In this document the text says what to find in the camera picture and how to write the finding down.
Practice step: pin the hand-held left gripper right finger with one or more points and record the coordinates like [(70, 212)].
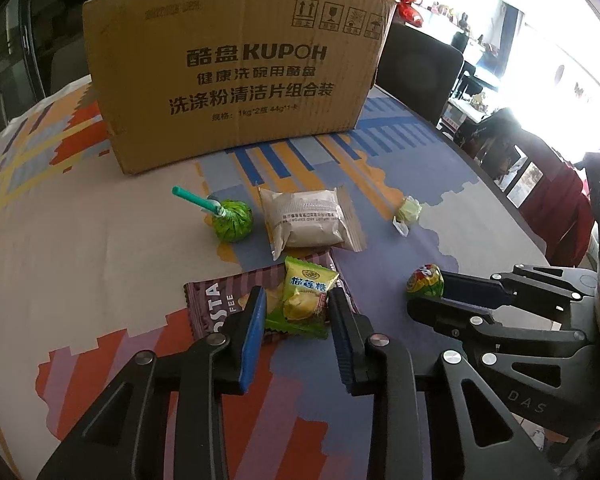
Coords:
[(341, 347)]

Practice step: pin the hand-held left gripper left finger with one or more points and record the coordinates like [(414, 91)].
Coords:
[(252, 345)]

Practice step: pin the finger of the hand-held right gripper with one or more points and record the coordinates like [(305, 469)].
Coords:
[(470, 287), (500, 330)]

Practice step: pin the round colourful lollipop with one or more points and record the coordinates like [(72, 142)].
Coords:
[(424, 280)]

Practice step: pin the green durian candy packet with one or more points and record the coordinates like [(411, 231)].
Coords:
[(302, 300)]

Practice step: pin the brown cardboard box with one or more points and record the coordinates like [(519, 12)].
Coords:
[(230, 35)]

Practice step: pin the brown coffee packet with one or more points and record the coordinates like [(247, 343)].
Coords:
[(215, 305)]

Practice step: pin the pale yellow wrapped candy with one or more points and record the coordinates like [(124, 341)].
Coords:
[(409, 210)]

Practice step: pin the green lollipop with teal stick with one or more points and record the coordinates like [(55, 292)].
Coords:
[(232, 222)]

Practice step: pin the white snack packet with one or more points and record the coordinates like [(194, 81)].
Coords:
[(305, 215)]

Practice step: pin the colourful patterned table mat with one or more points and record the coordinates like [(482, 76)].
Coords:
[(105, 260)]

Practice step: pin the dark dining chair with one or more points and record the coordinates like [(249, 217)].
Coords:
[(420, 70)]

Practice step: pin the grey dining chair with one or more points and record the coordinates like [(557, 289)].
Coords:
[(67, 70)]

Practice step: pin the black glass door cabinet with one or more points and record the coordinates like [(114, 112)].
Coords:
[(10, 35)]

